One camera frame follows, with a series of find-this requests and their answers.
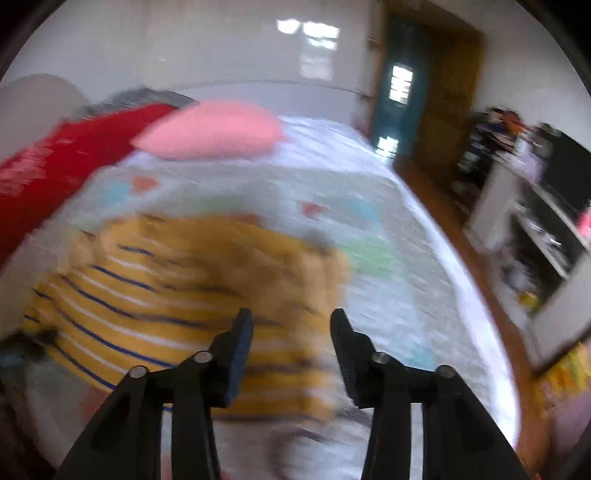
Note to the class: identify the teal door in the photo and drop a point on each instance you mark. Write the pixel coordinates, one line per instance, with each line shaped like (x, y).
(401, 115)

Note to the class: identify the black television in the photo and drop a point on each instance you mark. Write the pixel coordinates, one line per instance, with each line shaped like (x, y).
(570, 175)

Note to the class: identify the yellow striped small shirt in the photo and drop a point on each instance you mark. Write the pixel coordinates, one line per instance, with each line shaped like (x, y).
(161, 286)

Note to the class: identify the yellow bag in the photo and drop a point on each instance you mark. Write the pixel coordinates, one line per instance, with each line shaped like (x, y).
(568, 374)

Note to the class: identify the red blanket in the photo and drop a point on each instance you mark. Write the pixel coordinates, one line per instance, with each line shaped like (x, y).
(55, 170)

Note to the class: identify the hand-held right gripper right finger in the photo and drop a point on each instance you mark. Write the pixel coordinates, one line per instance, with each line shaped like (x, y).
(346, 350)

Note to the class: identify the bed with patterned sheet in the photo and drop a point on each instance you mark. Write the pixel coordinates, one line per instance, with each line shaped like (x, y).
(369, 230)

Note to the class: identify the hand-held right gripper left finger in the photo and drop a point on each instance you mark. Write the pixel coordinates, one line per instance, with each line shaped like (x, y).
(238, 360)

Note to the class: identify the dark cluttered rack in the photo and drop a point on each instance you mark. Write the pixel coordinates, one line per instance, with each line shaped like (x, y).
(485, 147)

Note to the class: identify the pink pillow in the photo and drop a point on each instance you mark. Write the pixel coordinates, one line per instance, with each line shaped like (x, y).
(212, 131)

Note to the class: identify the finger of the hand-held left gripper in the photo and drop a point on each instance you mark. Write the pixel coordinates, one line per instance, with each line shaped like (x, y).
(27, 344)

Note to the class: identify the white shelf cabinet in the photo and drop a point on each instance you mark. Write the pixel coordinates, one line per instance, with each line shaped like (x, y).
(503, 207)

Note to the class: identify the wooden door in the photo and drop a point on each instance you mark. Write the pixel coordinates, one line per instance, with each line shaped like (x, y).
(455, 101)

